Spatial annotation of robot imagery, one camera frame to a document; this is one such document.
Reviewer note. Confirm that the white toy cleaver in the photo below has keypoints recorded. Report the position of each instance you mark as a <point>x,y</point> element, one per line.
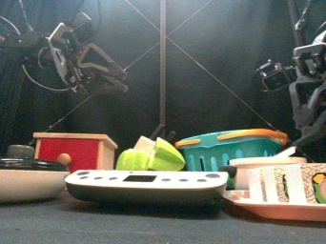
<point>285,152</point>

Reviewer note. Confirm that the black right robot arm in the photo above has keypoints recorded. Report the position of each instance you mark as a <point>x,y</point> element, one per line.
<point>316,36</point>

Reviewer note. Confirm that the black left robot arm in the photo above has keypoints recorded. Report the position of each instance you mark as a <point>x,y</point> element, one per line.
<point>16,41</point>

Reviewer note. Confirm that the black pot lid grey knob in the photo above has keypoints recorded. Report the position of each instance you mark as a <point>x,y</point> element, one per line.
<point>26,164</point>

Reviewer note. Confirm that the white toy pot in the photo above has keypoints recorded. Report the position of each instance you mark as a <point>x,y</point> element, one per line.
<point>26,186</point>

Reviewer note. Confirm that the teal basket orange rim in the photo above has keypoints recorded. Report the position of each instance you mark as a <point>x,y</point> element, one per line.
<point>229,149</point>

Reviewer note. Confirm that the red wooden toy box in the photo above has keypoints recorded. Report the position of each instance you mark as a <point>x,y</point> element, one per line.
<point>80,152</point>

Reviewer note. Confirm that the pink plastic tray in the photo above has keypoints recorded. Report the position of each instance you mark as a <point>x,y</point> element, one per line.
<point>276,209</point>

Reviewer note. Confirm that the green toy lettuce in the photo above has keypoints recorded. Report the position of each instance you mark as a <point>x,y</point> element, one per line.
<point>163,157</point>

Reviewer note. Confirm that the white digital kitchen scale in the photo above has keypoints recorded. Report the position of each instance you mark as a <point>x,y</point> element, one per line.
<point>146,187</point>

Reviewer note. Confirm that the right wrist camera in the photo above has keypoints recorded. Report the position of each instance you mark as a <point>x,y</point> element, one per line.
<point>272,77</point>

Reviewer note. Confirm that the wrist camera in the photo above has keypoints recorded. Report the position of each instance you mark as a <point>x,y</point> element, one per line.
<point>80,22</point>
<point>272,77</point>

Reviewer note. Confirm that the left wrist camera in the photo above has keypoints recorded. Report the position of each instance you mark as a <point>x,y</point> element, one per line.
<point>80,22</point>

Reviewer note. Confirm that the vertical frame pole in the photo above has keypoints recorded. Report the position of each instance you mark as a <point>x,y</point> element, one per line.
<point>162,63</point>

